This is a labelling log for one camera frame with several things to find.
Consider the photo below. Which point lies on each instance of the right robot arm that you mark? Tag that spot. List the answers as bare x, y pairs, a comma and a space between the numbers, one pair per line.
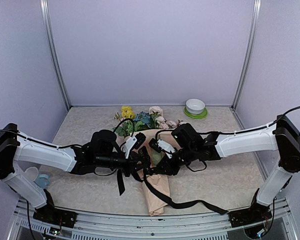
276, 145

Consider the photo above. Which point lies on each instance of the white ceramic bowl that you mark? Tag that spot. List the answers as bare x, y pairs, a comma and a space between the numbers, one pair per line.
195, 106

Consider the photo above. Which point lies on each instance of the aluminium frame post right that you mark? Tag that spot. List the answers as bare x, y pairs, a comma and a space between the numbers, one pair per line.
248, 53

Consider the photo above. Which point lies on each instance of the aluminium front rail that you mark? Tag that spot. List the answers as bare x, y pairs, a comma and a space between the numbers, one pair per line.
101, 226

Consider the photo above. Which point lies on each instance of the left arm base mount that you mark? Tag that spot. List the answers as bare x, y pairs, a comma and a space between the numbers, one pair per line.
55, 216

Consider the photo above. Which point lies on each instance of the white paper cup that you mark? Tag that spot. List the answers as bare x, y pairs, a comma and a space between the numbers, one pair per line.
31, 173

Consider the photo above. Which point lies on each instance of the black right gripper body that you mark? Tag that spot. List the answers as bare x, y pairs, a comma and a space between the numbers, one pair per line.
188, 153

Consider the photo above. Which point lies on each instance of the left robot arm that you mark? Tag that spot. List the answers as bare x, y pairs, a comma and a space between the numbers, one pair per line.
19, 152

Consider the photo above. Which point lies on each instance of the pink rose stem bunch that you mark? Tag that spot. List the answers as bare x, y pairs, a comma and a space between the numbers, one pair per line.
168, 124

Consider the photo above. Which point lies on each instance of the yellow fake flower stem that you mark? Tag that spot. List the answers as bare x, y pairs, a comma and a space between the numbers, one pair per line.
126, 125

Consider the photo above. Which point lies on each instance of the blue fake flower stem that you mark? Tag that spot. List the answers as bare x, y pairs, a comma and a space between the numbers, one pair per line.
146, 119

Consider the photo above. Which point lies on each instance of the aluminium frame post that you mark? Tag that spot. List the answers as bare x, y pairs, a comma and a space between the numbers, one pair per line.
248, 53
44, 6

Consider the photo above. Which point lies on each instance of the black printed ribbon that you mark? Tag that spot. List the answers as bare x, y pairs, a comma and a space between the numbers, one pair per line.
166, 199

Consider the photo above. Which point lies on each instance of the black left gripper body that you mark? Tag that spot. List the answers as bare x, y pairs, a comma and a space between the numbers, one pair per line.
105, 161

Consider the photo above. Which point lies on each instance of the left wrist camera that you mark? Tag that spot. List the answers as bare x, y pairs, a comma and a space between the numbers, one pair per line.
132, 142

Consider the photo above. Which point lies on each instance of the green plate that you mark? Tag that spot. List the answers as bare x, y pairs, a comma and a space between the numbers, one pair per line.
201, 115

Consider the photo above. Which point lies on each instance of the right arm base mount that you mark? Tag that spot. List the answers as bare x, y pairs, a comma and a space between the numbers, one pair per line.
253, 214

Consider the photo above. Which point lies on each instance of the aluminium frame post left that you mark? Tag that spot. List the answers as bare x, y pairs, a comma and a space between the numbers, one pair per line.
44, 6

